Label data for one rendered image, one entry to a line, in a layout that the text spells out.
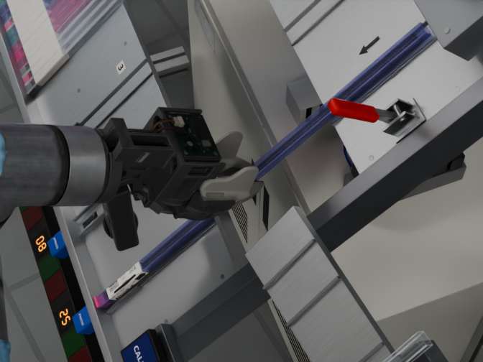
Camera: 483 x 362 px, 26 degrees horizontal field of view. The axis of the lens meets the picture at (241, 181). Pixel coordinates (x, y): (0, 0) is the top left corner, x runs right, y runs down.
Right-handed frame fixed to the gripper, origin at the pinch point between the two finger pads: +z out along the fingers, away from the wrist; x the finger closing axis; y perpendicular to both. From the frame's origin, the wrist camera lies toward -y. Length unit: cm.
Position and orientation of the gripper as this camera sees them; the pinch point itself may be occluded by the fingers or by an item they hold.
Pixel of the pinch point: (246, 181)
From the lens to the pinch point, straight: 112.6
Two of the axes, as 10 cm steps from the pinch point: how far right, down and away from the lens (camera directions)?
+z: 7.9, 0.1, 6.2
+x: -3.6, -8.0, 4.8
